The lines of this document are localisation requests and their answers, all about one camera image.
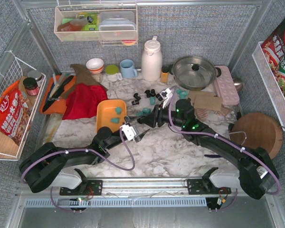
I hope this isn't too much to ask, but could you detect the orange storage basket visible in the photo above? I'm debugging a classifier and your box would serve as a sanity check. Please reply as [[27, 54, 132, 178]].
[[96, 99, 127, 132]]

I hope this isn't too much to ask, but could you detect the cork mat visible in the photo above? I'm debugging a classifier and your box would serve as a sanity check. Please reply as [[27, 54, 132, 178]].
[[188, 91, 216, 99], [194, 95, 223, 111]]

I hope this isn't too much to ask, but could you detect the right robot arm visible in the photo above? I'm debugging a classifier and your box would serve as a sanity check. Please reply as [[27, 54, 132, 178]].
[[138, 99, 281, 200]]

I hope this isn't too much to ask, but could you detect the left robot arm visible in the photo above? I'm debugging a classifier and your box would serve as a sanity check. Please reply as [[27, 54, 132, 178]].
[[19, 127, 127, 193]]

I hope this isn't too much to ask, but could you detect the black coffee capsule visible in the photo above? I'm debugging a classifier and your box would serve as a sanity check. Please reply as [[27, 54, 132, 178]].
[[156, 94, 162, 101], [144, 90, 151, 98], [133, 93, 141, 100], [150, 89, 156, 97], [132, 100, 140, 105]]

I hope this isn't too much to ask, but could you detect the striped oven mitt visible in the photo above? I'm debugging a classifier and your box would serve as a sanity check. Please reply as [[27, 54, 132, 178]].
[[195, 106, 233, 121]]

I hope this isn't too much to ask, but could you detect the red cloth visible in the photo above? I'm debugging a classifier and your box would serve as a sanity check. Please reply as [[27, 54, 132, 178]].
[[62, 83, 108, 120]]

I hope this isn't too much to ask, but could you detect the steel pot with lid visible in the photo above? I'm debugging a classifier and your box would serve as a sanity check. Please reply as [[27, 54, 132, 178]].
[[169, 56, 222, 91]]

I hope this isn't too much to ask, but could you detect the green lidded cup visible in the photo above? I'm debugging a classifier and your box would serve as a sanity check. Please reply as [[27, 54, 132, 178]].
[[105, 65, 123, 82]]

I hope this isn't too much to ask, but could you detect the orange spice bottle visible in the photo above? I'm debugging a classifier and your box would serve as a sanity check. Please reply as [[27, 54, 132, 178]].
[[161, 66, 169, 83]]

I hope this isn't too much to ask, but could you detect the blue mug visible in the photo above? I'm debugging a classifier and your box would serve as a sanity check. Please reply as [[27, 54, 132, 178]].
[[120, 59, 138, 79]]

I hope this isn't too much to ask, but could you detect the pink egg tray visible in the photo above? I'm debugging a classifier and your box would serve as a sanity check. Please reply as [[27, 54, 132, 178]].
[[214, 65, 239, 106]]

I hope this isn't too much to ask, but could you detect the white thermos jug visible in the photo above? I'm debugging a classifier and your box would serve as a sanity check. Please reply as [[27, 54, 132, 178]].
[[141, 36, 162, 82]]

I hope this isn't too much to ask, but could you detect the orange cutting tray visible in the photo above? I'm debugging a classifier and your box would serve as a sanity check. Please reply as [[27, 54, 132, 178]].
[[39, 75, 77, 115]]

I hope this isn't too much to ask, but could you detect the brown felt cloth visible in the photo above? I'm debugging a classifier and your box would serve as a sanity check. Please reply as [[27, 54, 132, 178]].
[[61, 64, 108, 100]]

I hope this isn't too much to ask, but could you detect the white orange striped bowl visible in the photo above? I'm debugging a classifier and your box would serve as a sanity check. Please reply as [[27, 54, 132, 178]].
[[85, 58, 104, 74]]

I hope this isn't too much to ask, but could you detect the steel ladle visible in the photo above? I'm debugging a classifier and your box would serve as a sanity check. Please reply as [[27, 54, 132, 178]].
[[233, 78, 244, 93]]

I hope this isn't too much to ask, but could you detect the black kitchen knife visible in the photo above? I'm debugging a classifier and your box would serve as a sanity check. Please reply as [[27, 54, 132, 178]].
[[42, 75, 75, 113]]

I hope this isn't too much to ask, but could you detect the round wooden cutting board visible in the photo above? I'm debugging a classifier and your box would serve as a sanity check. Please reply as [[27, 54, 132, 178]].
[[229, 112, 283, 159]]

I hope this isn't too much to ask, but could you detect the dark lidded jar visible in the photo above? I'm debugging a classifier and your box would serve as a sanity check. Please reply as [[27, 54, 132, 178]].
[[23, 77, 39, 96]]

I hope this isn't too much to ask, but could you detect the clear plastic container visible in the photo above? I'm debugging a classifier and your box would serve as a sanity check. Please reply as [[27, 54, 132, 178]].
[[98, 11, 136, 40]]

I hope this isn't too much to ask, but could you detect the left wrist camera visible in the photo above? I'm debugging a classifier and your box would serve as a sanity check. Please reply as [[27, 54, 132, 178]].
[[120, 124, 137, 141]]

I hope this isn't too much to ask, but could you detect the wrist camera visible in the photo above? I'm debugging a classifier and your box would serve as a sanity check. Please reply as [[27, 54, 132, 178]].
[[120, 124, 137, 141], [160, 86, 175, 108]]

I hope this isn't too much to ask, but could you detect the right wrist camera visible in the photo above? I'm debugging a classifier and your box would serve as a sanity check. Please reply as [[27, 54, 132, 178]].
[[160, 86, 175, 108]]

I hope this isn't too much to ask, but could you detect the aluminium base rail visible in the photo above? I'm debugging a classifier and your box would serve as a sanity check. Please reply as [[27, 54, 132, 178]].
[[14, 176, 276, 209]]

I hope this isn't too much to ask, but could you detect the white handled knife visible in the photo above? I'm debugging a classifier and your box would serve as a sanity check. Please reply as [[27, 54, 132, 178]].
[[49, 73, 65, 98]]

